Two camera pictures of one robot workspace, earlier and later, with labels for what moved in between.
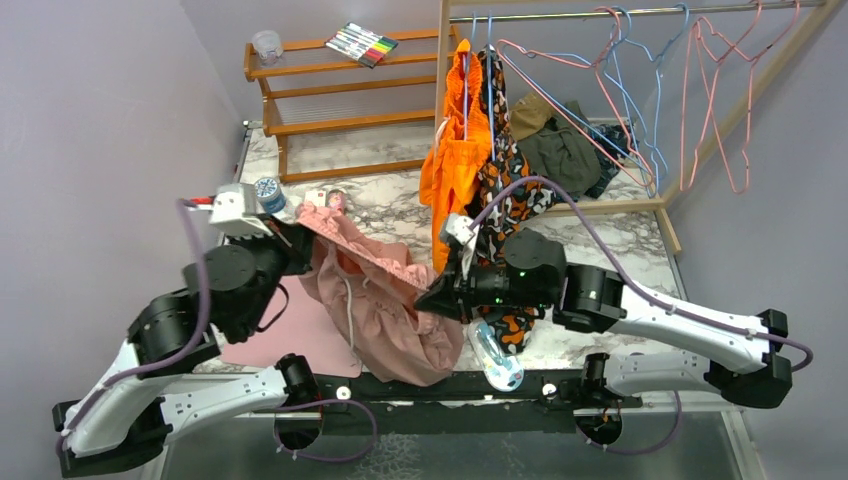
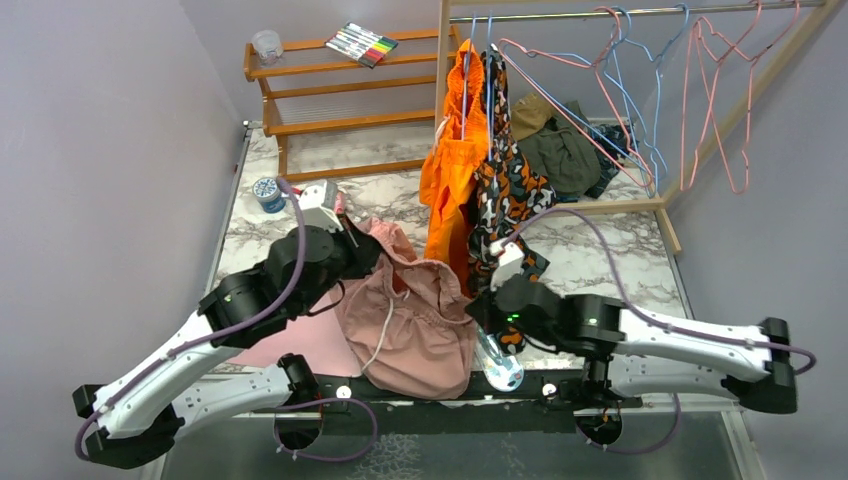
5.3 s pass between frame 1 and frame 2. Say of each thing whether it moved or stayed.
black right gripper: moved
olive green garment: stayed
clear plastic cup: stayed
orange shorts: stayed
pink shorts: moved
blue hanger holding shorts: stayed
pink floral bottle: stayed
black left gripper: moved
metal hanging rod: stayed
